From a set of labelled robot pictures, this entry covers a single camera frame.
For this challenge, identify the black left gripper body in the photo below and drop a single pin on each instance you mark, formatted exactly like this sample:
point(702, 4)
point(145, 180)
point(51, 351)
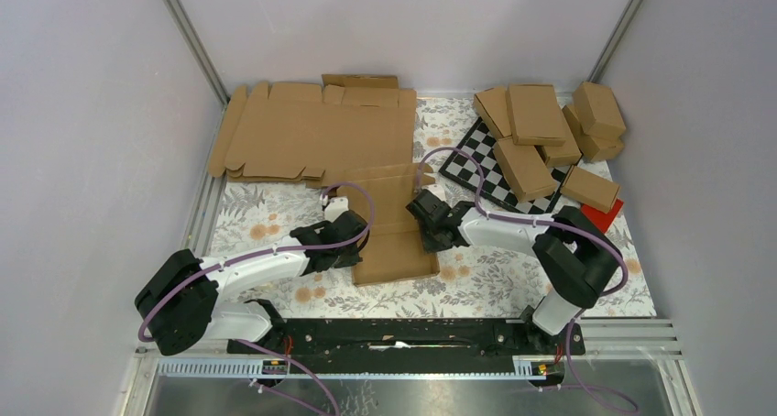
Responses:
point(349, 257)

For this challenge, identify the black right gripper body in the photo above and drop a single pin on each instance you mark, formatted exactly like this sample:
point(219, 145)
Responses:
point(432, 244)

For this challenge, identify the brown cardboard box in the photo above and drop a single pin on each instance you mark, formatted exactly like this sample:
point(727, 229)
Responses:
point(394, 249)

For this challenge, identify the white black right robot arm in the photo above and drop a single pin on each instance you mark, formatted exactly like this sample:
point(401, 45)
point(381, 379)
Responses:
point(575, 256)

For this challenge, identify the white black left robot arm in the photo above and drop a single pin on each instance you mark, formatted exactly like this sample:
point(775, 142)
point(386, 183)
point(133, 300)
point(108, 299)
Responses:
point(191, 298)

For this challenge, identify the folded cardboard box front centre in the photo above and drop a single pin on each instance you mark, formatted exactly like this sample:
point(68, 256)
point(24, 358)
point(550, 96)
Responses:
point(523, 169)

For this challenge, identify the folded cardboard box back left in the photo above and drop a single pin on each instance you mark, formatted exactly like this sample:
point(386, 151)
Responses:
point(491, 107)

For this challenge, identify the folded cardboard box large top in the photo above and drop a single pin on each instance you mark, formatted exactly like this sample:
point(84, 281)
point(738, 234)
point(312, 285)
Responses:
point(534, 115)

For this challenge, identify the folded cardboard box middle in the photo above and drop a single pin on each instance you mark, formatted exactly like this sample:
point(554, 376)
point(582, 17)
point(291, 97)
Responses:
point(565, 155)

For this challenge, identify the folded cardboard box front right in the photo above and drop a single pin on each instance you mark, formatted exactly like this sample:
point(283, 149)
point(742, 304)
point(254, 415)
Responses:
point(590, 189)

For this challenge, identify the red box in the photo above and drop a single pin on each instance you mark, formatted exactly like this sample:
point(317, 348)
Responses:
point(601, 220)

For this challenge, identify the folded cardboard box lower right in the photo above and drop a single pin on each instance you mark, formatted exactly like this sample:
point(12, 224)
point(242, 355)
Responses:
point(593, 149)

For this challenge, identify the folded cardboard box top right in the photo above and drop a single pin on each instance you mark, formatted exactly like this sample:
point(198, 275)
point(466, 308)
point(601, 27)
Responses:
point(598, 111)

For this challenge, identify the black white checkerboard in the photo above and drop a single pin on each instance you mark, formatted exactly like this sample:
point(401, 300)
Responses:
point(478, 143)

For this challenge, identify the stack of flat cardboard sheets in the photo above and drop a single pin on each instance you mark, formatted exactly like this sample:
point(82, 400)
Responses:
point(299, 131)

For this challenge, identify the floral patterned table mat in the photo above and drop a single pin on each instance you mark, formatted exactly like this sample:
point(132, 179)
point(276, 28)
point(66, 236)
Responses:
point(472, 281)

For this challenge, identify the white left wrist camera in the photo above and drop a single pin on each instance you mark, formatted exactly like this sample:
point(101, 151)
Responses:
point(333, 207)

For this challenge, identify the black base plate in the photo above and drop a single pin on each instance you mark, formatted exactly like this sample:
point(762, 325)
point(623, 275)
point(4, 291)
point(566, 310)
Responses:
point(412, 346)

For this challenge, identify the aluminium rail frame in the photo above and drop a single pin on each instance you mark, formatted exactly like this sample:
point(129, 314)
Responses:
point(612, 338)

